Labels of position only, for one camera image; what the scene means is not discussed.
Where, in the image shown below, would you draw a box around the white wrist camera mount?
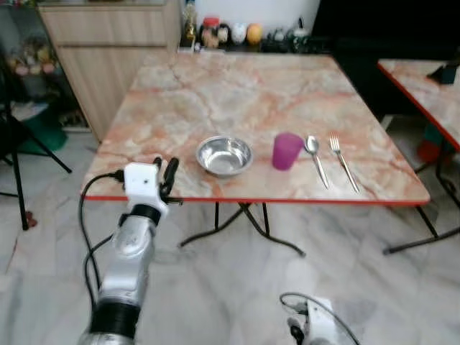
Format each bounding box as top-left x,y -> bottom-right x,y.
305,298 -> 339,345
124,163 -> 170,216

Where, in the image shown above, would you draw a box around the orange egg ornament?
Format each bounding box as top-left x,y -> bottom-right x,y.
247,23 -> 264,45

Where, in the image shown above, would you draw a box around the black metal table legs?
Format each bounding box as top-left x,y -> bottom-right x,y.
178,201 -> 460,257
430,140 -> 460,211

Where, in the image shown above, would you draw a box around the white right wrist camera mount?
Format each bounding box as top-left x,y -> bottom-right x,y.
305,298 -> 339,345

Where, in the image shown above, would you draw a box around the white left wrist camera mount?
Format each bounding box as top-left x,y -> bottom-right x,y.
124,163 -> 170,216

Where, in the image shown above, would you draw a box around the white egg ornament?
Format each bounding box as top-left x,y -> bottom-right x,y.
231,23 -> 247,45

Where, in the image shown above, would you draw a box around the red plastic stool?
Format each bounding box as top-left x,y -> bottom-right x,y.
417,140 -> 443,165

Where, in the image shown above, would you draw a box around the glass shelf with ornaments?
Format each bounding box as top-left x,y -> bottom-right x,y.
0,7 -> 60,130

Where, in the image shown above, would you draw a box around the small black device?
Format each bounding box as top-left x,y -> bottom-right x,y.
428,63 -> 460,86

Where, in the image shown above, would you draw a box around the red lid jar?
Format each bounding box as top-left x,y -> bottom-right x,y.
201,17 -> 221,50

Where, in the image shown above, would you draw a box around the metal spoon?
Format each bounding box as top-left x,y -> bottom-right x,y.
305,136 -> 331,190

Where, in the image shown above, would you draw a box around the small gold figurine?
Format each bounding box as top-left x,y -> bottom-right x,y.
183,4 -> 198,48

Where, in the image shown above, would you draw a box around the green plastic basin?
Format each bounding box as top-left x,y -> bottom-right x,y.
18,108 -> 70,156

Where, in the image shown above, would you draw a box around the metal fork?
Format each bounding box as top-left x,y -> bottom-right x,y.
328,137 -> 361,194

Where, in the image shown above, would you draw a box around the stainless steel bowl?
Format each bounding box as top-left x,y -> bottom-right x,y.
195,134 -> 254,178

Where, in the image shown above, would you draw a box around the light wooden cabinet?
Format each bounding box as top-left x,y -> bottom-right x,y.
37,0 -> 183,142

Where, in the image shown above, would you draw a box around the black folding chair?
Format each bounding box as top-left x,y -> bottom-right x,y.
0,65 -> 73,232

